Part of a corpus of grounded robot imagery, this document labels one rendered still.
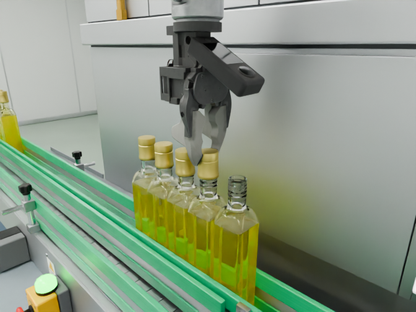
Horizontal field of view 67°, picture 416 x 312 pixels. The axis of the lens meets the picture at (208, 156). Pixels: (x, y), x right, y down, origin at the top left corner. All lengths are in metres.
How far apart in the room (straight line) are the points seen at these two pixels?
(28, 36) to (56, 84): 0.90
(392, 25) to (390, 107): 0.10
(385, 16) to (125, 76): 0.67
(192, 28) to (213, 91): 0.09
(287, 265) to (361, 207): 0.23
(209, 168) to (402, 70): 0.29
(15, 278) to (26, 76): 5.61
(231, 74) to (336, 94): 0.17
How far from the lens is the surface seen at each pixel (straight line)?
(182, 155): 0.54
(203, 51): 0.45
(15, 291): 0.99
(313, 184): 0.56
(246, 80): 0.41
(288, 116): 0.55
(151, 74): 0.85
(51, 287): 0.81
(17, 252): 1.05
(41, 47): 6.56
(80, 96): 6.84
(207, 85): 0.47
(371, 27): 0.50
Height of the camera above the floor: 1.33
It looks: 19 degrees down
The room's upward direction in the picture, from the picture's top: straight up
